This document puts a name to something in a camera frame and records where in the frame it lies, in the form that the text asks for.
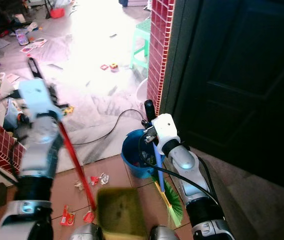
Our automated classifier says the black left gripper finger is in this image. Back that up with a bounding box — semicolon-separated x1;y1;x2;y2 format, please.
28;57;44;81

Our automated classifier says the blue-handled green broom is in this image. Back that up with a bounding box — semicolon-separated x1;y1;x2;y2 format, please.
151;142;184;227

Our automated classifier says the olive dustpan with red handle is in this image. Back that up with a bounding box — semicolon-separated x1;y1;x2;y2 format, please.
57;120;149;240

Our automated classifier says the white basin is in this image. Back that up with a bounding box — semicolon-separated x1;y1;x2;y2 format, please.
135;77;149;104

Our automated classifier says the pink white paper card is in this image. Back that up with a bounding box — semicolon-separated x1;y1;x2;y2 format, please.
19;38;48;54

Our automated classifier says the blue plastic bucket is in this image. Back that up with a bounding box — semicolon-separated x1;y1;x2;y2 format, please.
121;129;161;180

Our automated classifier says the red plastic tub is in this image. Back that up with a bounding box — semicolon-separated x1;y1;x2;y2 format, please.
49;7;66;19

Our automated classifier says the clear crumpled plastic wrapper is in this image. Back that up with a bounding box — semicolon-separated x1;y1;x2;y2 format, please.
90;172;111;187

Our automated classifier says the green plastic stool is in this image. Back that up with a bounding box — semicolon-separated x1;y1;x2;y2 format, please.
129;17;152;71

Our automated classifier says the dark door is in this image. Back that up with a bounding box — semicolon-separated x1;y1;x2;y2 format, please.
162;0;284;191

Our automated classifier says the grey robot right knee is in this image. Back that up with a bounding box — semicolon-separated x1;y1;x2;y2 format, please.
149;225;181;240

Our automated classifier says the grey robot knee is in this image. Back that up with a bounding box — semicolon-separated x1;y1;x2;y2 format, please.
69;223;103;240
149;225;181;240

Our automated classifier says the red snack wrapper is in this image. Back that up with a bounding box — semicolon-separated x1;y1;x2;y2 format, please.
60;210;76;227

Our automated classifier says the grey robot left knee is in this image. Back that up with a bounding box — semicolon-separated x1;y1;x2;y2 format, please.
69;223;103;240

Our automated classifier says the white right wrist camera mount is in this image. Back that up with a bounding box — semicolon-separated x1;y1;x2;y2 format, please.
151;113;181;154

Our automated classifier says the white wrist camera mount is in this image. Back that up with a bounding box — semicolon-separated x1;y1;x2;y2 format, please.
18;78;59;122
151;113;181;154

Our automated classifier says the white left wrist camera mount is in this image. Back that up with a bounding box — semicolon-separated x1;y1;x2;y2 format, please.
18;78;59;122

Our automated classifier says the black floor cable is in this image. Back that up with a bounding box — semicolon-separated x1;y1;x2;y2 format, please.
76;108;146;147

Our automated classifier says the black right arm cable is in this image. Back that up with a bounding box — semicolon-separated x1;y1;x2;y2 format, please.
138;134;214;202

